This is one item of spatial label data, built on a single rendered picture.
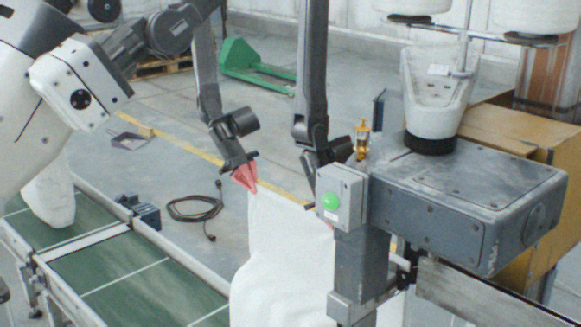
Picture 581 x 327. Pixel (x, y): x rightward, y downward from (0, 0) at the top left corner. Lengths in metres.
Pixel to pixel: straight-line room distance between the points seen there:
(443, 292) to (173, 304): 1.29
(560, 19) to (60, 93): 0.81
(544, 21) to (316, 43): 0.44
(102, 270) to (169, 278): 0.29
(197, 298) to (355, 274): 1.27
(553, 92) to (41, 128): 1.00
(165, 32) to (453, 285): 0.69
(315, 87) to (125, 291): 1.36
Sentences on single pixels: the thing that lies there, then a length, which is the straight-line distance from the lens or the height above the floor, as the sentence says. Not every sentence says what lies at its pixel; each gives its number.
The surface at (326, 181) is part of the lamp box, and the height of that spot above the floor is 1.32.
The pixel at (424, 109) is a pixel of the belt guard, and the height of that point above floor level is 1.42.
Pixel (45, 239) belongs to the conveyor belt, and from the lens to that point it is 2.77.
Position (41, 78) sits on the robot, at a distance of 0.98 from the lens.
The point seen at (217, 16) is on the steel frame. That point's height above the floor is 0.14.
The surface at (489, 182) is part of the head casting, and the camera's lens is 0.92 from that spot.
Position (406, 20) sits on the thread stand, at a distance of 1.20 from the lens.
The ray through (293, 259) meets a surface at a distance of 1.43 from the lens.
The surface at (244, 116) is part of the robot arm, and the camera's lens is 1.49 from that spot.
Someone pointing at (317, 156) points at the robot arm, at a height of 1.23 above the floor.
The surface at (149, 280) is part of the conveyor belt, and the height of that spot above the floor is 0.38.
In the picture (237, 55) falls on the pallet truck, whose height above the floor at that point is 0.20.
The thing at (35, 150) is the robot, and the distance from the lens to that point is 1.16.
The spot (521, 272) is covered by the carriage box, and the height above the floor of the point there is 1.08.
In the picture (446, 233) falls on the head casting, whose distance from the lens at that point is 0.87.
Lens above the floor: 1.72
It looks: 24 degrees down
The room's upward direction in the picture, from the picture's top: straight up
